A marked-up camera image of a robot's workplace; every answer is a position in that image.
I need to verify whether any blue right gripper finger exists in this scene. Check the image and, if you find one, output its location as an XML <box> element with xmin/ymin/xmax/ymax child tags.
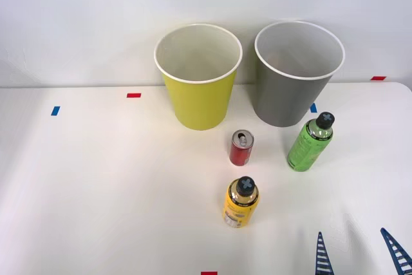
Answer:
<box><xmin>380</xmin><ymin>227</ymin><xmax>412</xmax><ymax>275</ymax></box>
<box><xmin>315</xmin><ymin>231</ymin><xmax>335</xmax><ymax>275</ymax></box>

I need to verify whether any yellow plastic bottle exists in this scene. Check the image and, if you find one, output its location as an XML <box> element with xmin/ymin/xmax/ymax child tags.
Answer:
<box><xmin>221</xmin><ymin>176</ymin><xmax>260</xmax><ymax>229</ymax></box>

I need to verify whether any green plastic bottle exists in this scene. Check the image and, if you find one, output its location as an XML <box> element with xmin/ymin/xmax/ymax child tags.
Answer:
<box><xmin>286</xmin><ymin>111</ymin><xmax>336</xmax><ymax>173</ymax></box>

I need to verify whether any red drink can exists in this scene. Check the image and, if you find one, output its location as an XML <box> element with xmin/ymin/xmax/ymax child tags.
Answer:
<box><xmin>229</xmin><ymin>129</ymin><xmax>255</xmax><ymax>167</ymax></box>

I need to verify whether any grey plastic waste bin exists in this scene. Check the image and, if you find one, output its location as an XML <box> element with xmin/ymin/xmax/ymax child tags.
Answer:
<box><xmin>254</xmin><ymin>19</ymin><xmax>346</xmax><ymax>128</ymax></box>

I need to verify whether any yellow-green plastic waste bin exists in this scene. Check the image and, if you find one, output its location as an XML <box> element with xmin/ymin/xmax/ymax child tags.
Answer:
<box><xmin>153</xmin><ymin>23</ymin><xmax>243</xmax><ymax>131</ymax></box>

